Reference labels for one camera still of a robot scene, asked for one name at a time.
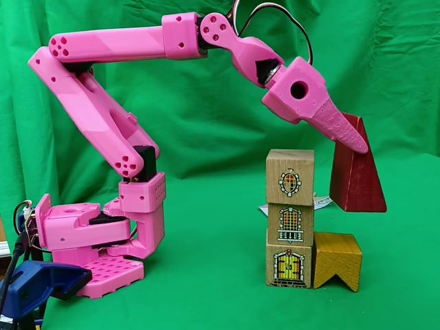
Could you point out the red wooden wedge block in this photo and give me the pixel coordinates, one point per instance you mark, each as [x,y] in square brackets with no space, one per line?
[361,185]

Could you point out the yellow notched wooden block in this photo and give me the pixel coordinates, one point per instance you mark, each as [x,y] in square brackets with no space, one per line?
[337,261]

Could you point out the green cloth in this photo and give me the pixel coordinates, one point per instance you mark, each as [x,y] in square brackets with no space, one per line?
[378,51]

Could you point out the wooden cube oval window print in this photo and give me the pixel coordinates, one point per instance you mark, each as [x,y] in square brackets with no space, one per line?
[290,178]

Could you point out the wooden cube balcony window print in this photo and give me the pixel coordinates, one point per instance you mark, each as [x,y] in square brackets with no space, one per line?
[290,223]

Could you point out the blue clamp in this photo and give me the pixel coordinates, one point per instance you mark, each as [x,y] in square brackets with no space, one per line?
[31,282]

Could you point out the wooden cube door print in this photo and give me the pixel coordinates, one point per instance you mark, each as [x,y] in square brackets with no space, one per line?
[288,264]

